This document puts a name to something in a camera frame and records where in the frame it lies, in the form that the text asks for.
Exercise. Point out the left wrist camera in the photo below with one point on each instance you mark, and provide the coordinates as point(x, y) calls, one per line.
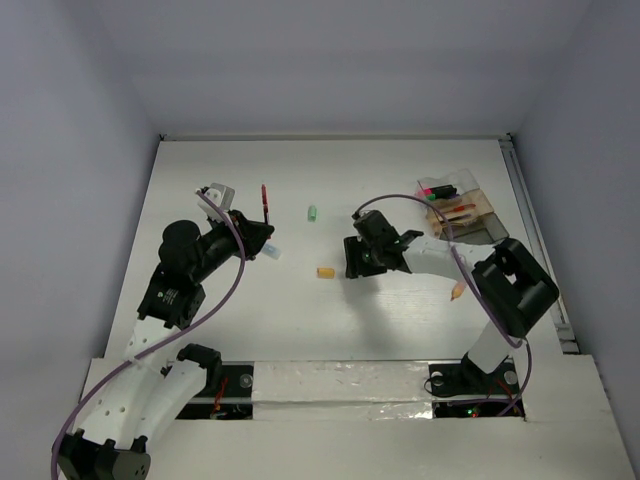
point(219, 198)

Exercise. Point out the red gel pen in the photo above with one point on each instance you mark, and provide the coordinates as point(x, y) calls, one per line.
point(462, 208)

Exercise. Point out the blue gel pen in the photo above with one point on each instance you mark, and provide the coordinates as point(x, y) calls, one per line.
point(460, 217)

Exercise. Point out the green highlighter cap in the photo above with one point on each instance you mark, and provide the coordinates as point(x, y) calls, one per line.
point(312, 214)

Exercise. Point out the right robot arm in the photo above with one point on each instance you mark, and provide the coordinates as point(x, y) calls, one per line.
point(508, 282)

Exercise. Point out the pink orange highlighter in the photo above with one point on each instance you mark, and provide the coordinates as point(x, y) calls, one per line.
point(457, 291)

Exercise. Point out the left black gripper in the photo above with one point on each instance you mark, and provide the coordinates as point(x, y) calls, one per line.
point(253, 233)

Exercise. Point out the red pen with clip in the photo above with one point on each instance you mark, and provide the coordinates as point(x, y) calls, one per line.
point(265, 204)

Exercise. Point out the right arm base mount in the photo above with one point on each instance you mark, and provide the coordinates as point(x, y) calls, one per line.
point(460, 389)

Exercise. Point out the clear organizer container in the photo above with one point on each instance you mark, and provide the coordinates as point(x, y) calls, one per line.
point(464, 204)

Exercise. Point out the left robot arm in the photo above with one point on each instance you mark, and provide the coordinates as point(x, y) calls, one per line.
point(135, 403)

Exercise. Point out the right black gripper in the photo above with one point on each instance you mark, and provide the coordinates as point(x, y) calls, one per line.
point(356, 265)

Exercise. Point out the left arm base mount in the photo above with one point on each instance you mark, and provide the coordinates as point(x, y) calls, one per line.
point(231, 399)

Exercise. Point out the light blue highlighter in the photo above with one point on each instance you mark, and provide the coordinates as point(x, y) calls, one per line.
point(272, 251)

